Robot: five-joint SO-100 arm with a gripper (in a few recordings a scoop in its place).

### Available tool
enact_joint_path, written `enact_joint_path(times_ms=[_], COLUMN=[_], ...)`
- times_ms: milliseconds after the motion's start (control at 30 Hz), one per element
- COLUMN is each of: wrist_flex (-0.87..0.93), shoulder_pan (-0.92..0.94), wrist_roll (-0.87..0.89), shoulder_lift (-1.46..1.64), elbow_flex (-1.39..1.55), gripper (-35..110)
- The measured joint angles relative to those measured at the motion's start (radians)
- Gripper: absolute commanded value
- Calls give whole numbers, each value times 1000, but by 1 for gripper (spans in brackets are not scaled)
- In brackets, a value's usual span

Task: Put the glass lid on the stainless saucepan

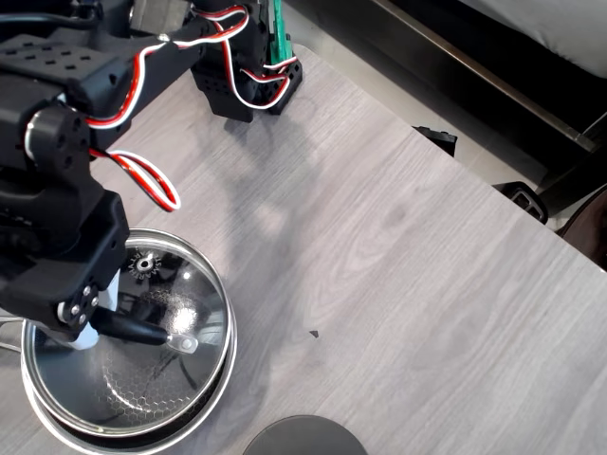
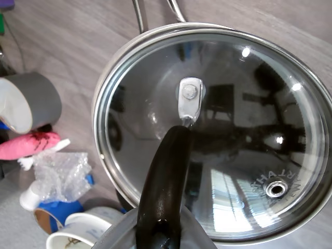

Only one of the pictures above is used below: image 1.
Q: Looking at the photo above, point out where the glass lid with black handle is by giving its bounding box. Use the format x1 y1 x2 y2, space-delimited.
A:
21 227 232 438

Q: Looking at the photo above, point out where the black perforated arm base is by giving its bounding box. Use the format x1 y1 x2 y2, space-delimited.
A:
189 45 304 123

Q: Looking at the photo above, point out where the black metal pot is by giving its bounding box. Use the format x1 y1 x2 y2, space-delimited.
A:
0 298 238 455

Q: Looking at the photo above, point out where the dark grey round disc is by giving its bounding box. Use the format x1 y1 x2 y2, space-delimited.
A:
241 414 369 455

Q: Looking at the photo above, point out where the green circuit board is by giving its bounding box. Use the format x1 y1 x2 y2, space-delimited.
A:
266 0 298 68

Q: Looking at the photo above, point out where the black table clamp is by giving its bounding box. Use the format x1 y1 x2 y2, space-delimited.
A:
411 125 459 158
492 181 550 225

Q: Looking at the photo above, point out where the dark brown round object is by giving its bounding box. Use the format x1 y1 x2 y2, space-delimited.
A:
557 184 607 272

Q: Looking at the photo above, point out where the white cushion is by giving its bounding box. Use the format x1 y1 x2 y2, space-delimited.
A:
459 0 607 80

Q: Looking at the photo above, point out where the red white gripper servo wire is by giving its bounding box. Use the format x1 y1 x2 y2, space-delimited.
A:
88 148 182 212

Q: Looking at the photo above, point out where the red white forearm servo wire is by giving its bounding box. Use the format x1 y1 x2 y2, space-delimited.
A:
84 5 250 130

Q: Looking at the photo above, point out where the black camera cable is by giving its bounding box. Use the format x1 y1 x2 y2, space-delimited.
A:
0 12 103 30

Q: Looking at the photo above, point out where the red white base servo wire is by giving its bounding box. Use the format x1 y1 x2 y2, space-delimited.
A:
221 37 293 113

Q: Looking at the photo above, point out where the dark bench frame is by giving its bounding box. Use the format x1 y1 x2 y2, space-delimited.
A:
293 0 607 191

